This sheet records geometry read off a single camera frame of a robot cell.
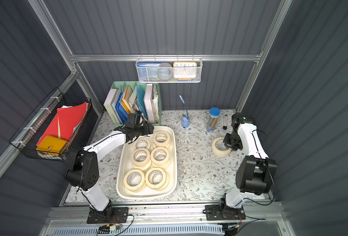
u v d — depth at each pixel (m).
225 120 1.12
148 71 0.92
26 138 0.61
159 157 0.93
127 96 0.96
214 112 0.93
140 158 0.92
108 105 0.89
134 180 0.84
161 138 0.99
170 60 0.89
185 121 1.05
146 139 0.99
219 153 0.83
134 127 0.73
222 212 0.68
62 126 0.73
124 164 0.86
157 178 0.85
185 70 0.88
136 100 0.96
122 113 0.96
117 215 0.74
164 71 0.91
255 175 0.46
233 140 0.71
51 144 0.64
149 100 0.92
